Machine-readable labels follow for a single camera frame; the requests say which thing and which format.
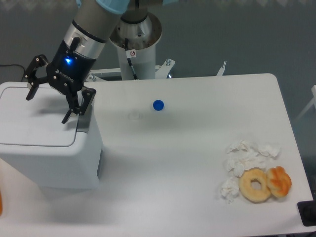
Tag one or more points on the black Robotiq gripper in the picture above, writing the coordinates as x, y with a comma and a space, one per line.
66, 73

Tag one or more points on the white trash can lid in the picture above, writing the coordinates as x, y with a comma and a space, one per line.
37, 122

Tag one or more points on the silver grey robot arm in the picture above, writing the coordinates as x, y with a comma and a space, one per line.
82, 44

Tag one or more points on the white trash can body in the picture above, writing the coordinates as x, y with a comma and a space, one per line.
75, 166

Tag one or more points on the clear plastic cap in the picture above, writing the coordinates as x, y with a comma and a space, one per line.
134, 115

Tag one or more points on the blue bottle cap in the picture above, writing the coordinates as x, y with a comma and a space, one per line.
158, 105

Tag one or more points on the orange object at edge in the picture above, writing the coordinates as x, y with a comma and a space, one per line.
1, 204

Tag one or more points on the crumpled white tissue middle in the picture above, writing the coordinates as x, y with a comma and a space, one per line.
238, 163

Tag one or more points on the crumpled white tissue top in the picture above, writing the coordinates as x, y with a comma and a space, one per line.
271, 150

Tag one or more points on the crumpled white tissue small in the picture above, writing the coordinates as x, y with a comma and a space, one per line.
230, 189

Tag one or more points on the orange twisted bread roll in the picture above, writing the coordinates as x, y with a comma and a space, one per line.
278, 181

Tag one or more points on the black device at edge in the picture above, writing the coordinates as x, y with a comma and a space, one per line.
307, 211

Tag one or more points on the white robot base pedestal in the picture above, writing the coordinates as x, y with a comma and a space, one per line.
135, 38

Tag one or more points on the white table bracket right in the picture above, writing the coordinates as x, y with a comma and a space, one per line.
222, 69

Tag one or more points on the glazed ring donut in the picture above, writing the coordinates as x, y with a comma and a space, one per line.
253, 185

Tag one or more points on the white frame at right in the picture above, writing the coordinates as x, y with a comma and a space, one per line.
310, 104

